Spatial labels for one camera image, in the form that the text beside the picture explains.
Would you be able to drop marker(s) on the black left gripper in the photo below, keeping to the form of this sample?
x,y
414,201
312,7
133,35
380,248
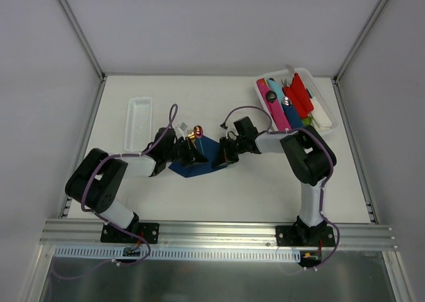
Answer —
x,y
188,151

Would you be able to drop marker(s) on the aluminium mounting rail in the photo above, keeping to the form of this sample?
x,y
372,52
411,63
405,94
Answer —
x,y
221,235

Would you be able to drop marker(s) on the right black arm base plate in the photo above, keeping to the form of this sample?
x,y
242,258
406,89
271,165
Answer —
x,y
298,236

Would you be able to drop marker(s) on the blue paper napkin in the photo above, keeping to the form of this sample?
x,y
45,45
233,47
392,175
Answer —
x,y
210,149

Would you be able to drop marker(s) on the white napkin roll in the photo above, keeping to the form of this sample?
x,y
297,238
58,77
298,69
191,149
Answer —
x,y
319,115

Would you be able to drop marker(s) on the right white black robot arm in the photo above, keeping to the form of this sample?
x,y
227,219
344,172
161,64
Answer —
x,y
312,162

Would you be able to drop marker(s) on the teal napkin roll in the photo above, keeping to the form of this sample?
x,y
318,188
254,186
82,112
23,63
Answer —
x,y
274,86

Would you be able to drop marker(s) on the iridescent rainbow spoon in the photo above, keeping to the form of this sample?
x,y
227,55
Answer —
x,y
198,133

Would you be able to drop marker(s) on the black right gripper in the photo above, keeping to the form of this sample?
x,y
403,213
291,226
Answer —
x,y
227,150

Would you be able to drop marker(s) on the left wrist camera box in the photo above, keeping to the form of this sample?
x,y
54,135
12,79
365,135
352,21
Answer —
x,y
182,127

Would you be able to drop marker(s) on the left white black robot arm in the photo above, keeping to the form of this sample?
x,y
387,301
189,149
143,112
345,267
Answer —
x,y
96,181

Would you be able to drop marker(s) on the green napkin roll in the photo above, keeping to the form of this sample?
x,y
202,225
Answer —
x,y
308,121

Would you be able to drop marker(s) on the black round spoon head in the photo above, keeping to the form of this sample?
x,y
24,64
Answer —
x,y
271,96

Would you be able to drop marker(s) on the pink napkin roll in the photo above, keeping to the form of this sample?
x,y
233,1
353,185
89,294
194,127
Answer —
x,y
275,110

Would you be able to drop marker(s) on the blue napkin roll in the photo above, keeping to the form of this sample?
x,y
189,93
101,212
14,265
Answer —
x,y
291,114

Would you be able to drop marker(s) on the white slotted cable duct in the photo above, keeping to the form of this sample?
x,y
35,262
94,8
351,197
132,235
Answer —
x,y
189,254

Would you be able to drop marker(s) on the white perforated plastic tray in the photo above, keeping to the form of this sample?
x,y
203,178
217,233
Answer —
x,y
138,124

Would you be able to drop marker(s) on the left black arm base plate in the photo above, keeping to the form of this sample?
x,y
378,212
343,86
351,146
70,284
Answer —
x,y
149,231

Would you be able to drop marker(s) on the red napkin roll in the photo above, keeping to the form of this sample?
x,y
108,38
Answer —
x,y
299,96

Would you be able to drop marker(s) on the white basket of rolls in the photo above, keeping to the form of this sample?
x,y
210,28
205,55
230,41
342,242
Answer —
x,y
286,76

